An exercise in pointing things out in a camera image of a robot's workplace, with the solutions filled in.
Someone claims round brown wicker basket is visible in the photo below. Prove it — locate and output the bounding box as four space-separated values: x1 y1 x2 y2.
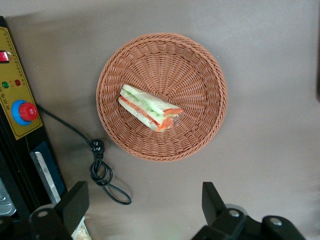
95 32 228 163

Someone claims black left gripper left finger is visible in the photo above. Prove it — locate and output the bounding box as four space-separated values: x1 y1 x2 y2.
0 181 90 240

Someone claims silver metal sealing bar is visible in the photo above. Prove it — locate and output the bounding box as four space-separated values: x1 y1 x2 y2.
29 151 62 205

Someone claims plastic-wrapped triangle sandwich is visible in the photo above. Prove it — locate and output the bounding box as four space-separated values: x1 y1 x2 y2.
117 84 184 133

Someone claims pale wrapped food packet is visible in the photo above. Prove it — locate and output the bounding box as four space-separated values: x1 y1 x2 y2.
71 216 91 240

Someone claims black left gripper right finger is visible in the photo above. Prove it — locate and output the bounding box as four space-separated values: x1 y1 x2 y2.
192 181 307 240

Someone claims yellow control panel plate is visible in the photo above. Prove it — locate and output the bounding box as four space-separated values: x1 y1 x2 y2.
0 26 44 141

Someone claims black sealing machine body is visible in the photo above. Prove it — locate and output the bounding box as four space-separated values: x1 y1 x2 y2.
0 16 69 222

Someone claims black power cable with plug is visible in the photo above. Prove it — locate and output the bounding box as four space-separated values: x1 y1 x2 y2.
36 103 133 206

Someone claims red emergency stop button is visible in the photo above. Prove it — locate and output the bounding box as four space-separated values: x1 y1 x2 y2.
11 99 39 127

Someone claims embossed silver metal tray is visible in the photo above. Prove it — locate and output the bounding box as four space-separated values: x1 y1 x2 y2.
0 178 17 216

